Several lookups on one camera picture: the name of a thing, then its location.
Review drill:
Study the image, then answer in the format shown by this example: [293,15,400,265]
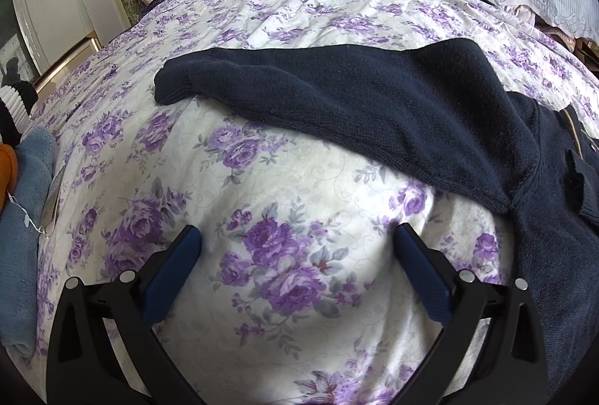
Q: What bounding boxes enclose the white cabinet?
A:
[10,0,123,80]

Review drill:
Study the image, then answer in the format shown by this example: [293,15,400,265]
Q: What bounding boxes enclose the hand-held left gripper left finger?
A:
[46,224,207,405]

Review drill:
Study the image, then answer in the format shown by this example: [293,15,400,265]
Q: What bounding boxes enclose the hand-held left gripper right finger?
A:
[395,224,548,405]

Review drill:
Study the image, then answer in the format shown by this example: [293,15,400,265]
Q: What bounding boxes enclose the blue towel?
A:
[0,126,58,359]

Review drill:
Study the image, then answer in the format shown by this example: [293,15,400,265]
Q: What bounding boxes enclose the purple floral bedsheet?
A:
[25,0,599,405]

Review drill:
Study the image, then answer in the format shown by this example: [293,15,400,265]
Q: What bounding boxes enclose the black and white striped cloth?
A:
[0,79,39,143]

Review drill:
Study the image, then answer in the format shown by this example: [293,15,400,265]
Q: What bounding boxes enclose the navy knit sweater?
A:
[153,38,599,387]

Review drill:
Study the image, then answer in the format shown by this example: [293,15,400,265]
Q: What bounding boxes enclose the orange cloth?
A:
[0,144,19,195]

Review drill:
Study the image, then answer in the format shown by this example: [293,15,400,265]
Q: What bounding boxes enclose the beige and brown cloth pile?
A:
[510,4,599,73]

